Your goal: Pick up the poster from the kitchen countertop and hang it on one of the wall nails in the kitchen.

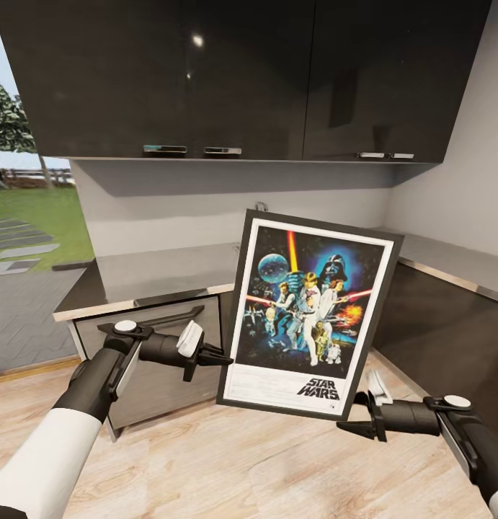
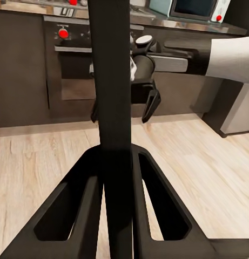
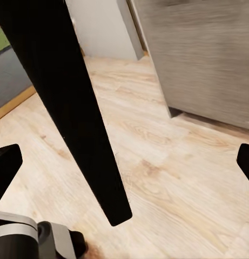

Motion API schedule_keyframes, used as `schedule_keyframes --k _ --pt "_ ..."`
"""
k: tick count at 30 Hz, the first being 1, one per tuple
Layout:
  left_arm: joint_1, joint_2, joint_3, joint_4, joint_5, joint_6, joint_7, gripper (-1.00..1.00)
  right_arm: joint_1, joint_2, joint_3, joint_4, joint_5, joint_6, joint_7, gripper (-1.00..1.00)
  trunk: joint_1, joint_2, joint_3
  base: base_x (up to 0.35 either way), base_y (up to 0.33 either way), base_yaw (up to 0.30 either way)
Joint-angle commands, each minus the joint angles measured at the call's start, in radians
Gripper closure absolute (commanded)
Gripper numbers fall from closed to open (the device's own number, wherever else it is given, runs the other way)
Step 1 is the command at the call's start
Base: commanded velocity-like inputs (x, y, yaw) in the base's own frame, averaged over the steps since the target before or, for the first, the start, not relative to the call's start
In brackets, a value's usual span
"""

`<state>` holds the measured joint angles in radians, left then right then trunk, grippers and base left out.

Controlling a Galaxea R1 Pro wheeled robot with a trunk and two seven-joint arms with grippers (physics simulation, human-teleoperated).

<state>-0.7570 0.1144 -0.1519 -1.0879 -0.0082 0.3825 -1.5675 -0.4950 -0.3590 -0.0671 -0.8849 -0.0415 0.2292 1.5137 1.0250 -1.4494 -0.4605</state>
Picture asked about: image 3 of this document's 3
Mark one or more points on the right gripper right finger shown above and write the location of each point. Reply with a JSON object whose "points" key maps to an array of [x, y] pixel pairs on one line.
{"points": [[243, 159]]}

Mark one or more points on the poster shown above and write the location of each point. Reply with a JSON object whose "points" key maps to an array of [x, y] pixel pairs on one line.
{"points": [[43, 38]]}

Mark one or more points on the dishwasher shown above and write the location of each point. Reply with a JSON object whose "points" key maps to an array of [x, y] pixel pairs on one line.
{"points": [[200, 50]]}

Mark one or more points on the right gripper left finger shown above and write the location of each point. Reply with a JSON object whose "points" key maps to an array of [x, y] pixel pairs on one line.
{"points": [[10, 163]]}

